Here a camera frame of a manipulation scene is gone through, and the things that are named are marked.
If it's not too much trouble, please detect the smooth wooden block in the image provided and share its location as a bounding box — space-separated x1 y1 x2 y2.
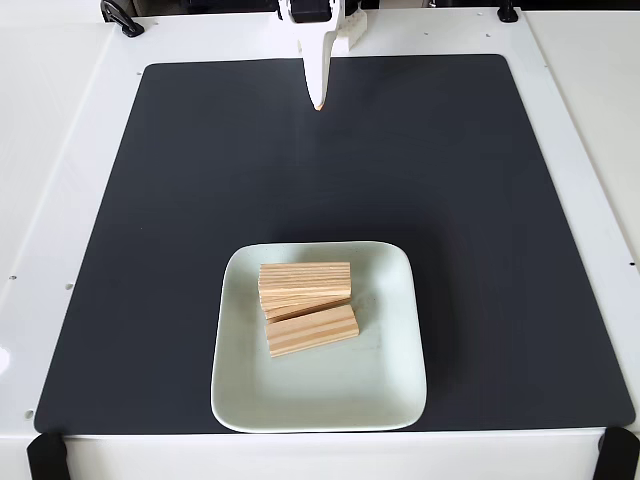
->
257 261 353 300

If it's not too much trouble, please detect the striped wooden block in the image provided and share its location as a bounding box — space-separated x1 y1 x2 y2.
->
259 288 353 310

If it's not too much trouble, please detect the grooved wooden block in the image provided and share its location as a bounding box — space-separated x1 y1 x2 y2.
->
263 304 361 359
264 298 354 322

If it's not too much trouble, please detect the white studded base block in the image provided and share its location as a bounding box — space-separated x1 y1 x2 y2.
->
332 10 370 52

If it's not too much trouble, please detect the pale green square plate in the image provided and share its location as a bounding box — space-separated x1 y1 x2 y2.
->
209 240 429 434

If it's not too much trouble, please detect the black rubber mat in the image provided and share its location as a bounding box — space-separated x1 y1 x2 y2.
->
33 53 636 435

